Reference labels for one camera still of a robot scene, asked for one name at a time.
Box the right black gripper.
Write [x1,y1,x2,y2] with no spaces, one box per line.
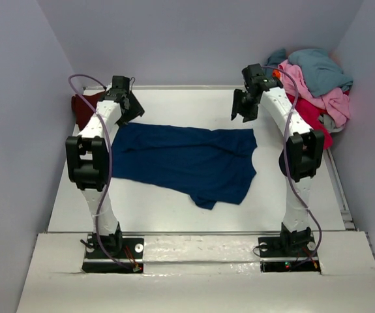
[231,89,259,123]

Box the navy blue t shirt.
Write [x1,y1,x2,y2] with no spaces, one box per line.
[112,123,257,210]

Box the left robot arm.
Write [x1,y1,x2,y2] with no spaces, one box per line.
[65,74,145,263]

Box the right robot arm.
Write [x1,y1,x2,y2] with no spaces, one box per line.
[231,63,325,259]

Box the orange t shirt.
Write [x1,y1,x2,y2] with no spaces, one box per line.
[272,70,281,79]

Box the folded dark red shirt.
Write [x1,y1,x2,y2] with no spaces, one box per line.
[71,92,104,130]

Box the magenta t shirt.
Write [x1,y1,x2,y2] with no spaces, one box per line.
[295,97,333,150]

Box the grey blue t shirt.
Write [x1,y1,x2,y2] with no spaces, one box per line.
[264,48,353,97]

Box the light pink t shirt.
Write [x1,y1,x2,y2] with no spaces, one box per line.
[278,60,351,127]

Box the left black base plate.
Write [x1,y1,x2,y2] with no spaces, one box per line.
[80,234,145,275]

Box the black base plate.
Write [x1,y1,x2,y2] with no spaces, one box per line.
[80,234,145,275]
[252,236,321,273]

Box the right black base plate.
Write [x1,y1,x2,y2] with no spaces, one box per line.
[252,236,321,273]

